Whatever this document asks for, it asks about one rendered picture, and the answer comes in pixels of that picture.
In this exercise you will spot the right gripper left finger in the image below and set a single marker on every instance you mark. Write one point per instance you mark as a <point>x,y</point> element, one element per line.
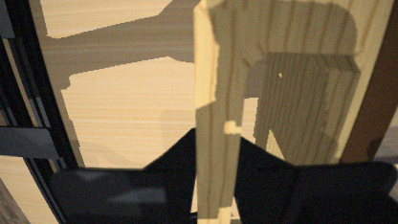
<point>162,190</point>

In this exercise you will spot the wooden maze board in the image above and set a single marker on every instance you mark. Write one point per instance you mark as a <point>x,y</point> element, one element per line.
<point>339,106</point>

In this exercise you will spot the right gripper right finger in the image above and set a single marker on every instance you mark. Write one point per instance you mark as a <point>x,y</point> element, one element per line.
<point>269,190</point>

